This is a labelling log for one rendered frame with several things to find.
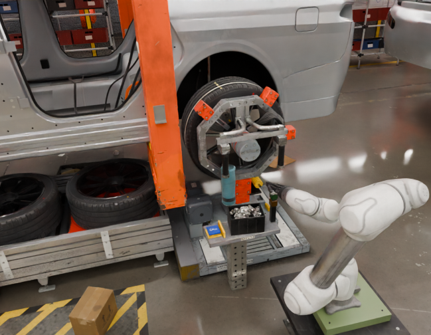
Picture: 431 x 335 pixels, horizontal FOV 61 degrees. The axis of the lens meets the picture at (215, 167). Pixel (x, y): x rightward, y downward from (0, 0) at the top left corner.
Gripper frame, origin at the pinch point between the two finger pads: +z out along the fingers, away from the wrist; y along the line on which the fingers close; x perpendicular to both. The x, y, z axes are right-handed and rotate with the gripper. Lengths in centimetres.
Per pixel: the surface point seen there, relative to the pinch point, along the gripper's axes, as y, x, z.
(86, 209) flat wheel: 103, 9, 58
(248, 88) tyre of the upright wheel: -4, -54, 25
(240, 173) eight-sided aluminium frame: 4.4, -0.5, 33.3
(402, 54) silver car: -246, -58, 153
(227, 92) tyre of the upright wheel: 10, -53, 26
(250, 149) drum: 5.4, -19.9, 11.4
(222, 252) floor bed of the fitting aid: 22, 55, 40
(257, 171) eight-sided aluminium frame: -6.3, 0.2, 30.7
